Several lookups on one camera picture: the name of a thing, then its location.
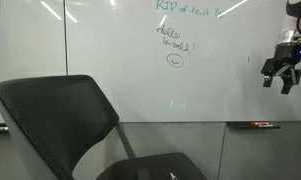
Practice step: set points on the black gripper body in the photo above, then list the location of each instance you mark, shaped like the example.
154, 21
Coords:
283, 58

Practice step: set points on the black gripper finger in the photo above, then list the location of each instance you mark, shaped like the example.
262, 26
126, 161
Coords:
267, 81
286, 87

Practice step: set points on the red whiteboard marker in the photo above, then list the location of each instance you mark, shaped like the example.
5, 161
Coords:
259, 123

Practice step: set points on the black marker tray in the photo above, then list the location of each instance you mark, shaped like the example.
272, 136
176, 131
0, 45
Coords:
243, 126

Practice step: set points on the black mesh office chair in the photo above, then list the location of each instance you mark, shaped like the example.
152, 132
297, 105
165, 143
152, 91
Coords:
53, 113

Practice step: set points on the large whiteboard panel with writing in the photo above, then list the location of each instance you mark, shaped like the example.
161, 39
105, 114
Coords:
130, 73

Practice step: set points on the whiteboard panel with green drawing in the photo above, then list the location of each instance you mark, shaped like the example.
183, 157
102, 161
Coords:
26, 66

